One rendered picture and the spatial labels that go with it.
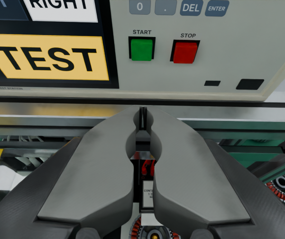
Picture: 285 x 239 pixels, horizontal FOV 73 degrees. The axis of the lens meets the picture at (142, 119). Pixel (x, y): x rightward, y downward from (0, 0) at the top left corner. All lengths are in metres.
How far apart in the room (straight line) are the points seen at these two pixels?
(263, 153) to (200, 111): 0.13
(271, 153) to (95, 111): 0.25
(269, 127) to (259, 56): 0.09
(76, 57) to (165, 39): 0.08
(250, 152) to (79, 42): 0.26
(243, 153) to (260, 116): 0.08
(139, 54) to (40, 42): 0.09
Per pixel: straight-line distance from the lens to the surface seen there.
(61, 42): 0.19
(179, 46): 0.17
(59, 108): 0.23
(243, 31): 0.19
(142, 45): 0.17
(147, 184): 0.43
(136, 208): 0.51
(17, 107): 0.25
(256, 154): 0.32
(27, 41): 0.20
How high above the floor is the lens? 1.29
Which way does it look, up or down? 56 degrees down
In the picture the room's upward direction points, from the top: 2 degrees clockwise
